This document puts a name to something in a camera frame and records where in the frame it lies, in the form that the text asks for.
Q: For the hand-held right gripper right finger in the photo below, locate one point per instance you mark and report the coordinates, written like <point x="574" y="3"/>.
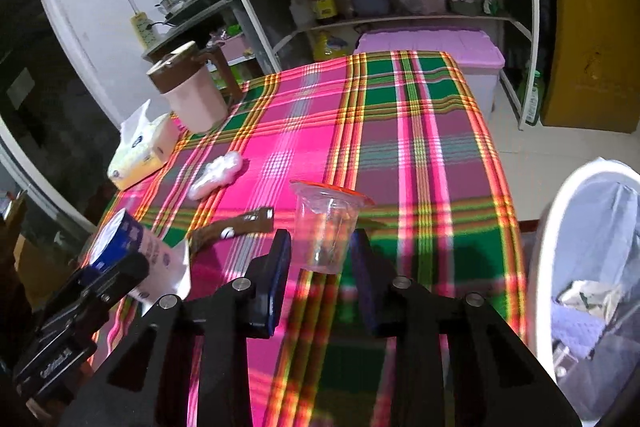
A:
<point x="362" y="287"/>

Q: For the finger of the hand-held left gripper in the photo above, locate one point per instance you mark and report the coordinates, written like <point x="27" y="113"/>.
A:
<point x="115" y="277"/>

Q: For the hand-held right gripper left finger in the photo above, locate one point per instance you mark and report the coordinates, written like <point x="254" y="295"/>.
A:
<point x="277" y="287"/>

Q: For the white paper cup blue label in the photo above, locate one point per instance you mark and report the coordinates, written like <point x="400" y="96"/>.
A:
<point x="162" y="262"/>

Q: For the pinkish clear plastic cup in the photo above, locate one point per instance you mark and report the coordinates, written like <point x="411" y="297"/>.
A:
<point x="325" y="227"/>

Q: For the white trash bin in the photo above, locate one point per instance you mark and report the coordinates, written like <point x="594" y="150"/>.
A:
<point x="542" y="257"/>

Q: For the white foam net sleeve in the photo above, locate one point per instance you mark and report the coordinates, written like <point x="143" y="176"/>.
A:
<point x="575" y="332"/>

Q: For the crushed paper cup green print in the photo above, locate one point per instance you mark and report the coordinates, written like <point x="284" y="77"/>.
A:
<point x="595" y="299"/>

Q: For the yellow tissue pack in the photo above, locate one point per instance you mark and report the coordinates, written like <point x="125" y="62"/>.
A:
<point x="140" y="157"/>

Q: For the clear plastic bag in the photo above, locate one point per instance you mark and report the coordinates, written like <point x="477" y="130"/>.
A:
<point x="215" y="174"/>

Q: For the plaid tablecloth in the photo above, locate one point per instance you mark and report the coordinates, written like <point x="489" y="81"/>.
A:
<point x="400" y="157"/>

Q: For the pink pitcher brown lid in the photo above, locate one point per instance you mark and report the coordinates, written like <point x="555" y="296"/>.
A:
<point x="192" y="102"/>

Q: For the pink basket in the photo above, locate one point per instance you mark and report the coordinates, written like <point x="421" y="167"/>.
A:
<point x="231" y="49"/>

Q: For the bluish bin liner bag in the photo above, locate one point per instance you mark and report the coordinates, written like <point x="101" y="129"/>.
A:
<point x="600" y="232"/>

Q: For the yellow power strip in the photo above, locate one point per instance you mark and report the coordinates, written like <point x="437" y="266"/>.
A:
<point x="144" y="31"/>

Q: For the green bottle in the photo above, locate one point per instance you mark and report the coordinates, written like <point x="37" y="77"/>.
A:
<point x="531" y="99"/>

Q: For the steel pan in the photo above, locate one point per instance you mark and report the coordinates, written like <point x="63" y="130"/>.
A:
<point x="172" y="2"/>

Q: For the oil bottle yellow label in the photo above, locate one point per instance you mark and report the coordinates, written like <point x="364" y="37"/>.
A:
<point x="325" y="4"/>

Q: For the black cooktop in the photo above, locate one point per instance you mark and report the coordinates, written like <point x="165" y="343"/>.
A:
<point x="210" y="4"/>

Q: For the pink bucket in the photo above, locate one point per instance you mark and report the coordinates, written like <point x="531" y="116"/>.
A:
<point x="433" y="1"/>

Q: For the yellow door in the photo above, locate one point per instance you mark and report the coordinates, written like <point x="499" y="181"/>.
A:
<point x="590" y="32"/>

